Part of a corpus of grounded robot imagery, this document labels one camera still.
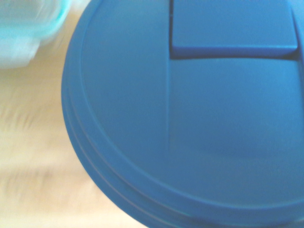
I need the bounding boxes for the blue round plastic lid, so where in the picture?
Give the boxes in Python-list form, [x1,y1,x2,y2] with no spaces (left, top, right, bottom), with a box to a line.
[60,0,304,228]

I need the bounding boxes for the glass container with teal lid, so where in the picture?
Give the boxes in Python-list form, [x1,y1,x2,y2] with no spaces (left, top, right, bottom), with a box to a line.
[0,0,73,70]

